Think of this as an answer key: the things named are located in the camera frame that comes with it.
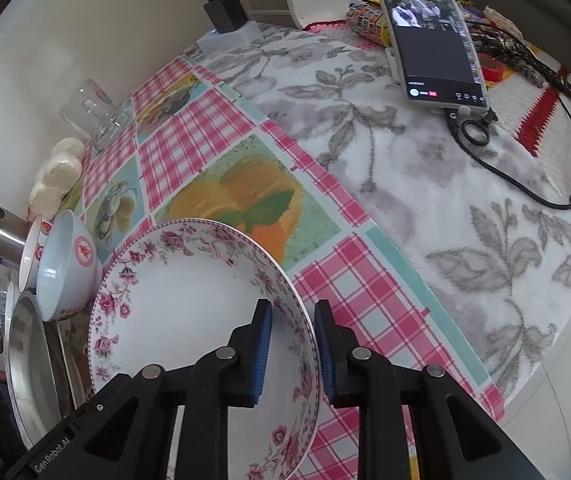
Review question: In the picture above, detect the stainless steel round tray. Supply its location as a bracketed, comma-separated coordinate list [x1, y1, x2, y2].
[5, 292, 74, 448]

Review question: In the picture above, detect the floral rimmed round plate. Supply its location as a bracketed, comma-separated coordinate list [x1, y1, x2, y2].
[88, 219, 320, 479]

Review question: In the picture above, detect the pale blue large bowl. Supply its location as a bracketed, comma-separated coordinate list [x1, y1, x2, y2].
[36, 210, 100, 322]

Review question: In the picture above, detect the strawberry pattern red-rim bowl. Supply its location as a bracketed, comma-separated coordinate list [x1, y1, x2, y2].
[18, 214, 52, 292]

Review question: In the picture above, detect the checkered fruit tablecloth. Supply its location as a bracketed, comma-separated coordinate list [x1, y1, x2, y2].
[39, 22, 571, 480]

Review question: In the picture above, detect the bag of white steamed buns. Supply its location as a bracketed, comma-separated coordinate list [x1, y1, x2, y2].
[28, 136, 85, 220]

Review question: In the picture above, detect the clear glass mug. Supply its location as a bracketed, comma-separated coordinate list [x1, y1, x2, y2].
[60, 78, 133, 152]

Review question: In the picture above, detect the smartphone on stand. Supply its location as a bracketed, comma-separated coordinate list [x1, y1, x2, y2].
[380, 0, 488, 112]

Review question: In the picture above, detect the white power strip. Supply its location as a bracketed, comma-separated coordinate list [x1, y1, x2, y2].
[197, 21, 263, 53]

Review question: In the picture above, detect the colourful cylindrical tin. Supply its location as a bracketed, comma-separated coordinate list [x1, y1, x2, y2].
[346, 2, 392, 48]

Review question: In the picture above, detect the black charger plug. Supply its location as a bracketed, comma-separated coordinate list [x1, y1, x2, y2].
[203, 0, 249, 34]

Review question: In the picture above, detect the black charging cable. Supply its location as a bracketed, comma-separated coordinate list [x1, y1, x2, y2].
[199, 0, 571, 210]

